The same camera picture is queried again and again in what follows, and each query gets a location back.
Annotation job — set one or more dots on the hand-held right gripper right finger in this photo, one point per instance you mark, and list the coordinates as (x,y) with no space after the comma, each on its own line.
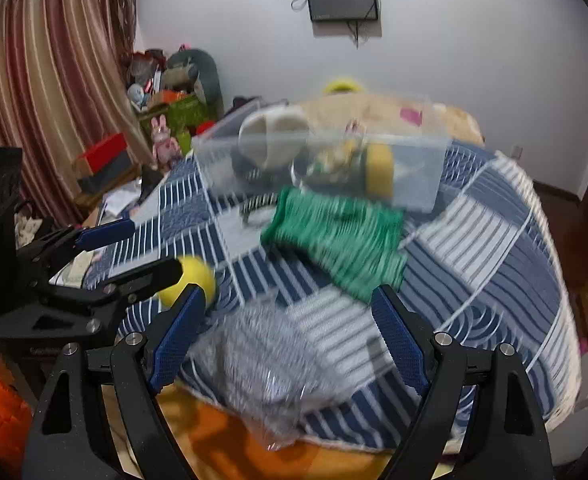
(399,340)

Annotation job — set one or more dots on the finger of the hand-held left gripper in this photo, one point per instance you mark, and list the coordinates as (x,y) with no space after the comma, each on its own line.
(133,282)
(108,232)

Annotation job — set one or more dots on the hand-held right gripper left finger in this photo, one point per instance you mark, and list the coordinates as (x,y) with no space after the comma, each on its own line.
(176,337)

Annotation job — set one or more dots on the yellow ball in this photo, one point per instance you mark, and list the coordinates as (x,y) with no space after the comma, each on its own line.
(198,275)

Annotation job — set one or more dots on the green knitted cloth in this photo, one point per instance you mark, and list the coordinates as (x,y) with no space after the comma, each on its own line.
(334,235)

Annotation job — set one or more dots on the clear plastic storage box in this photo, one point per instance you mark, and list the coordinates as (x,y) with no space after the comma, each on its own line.
(414,175)

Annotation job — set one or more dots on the red box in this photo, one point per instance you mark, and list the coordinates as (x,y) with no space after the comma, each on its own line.
(106,152)

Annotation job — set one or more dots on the pink rabbit toy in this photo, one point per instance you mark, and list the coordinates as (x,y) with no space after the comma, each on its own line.
(163,142)

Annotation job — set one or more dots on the orange blanket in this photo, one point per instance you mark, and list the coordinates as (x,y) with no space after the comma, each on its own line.
(213,440)

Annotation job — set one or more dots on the blue patchwork quilt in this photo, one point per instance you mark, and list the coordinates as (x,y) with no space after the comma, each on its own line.
(474,260)

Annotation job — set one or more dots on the green box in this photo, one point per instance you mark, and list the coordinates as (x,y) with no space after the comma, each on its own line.
(183,110)

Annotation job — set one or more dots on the black white striped band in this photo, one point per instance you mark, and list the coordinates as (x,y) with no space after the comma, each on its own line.
(259,207)

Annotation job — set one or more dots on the striped red curtain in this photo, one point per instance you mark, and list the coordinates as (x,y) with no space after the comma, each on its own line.
(48,70)

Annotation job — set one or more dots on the yellow sponge toy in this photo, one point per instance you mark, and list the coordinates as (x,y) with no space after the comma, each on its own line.
(380,167)

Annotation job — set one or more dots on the large grey plush toy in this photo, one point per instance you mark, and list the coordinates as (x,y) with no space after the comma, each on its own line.
(198,72)

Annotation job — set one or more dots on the white plush slipper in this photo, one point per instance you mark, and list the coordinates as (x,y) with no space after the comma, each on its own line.
(271,132)

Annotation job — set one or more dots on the beige blanket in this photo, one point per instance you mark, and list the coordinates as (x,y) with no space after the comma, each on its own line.
(374,110)

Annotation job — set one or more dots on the yellow plush toy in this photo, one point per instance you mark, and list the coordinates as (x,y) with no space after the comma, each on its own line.
(343,85)

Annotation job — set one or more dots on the wall outlet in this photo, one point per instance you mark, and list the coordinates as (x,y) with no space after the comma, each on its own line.
(517,151)

